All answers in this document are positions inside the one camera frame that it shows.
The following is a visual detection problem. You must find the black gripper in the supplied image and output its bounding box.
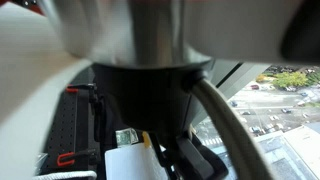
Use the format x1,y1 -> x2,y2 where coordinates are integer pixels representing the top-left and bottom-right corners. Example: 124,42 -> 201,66
91,59 -> 215,180

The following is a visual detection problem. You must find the dollar bill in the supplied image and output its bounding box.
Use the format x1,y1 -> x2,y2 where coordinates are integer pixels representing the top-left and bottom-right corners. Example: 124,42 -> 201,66
115,128 -> 139,148

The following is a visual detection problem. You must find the metal window handrail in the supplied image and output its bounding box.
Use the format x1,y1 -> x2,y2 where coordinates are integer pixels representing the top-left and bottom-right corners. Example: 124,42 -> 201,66
190,79 -> 275,180

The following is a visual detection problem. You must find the white braided rope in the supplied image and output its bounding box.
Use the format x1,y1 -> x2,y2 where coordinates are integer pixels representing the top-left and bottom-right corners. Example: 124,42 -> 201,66
31,170 -> 98,180

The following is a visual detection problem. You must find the red-handled black clamp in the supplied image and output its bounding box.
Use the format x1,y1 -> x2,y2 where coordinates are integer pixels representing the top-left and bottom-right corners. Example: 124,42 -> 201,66
55,148 -> 99,168
64,83 -> 99,96

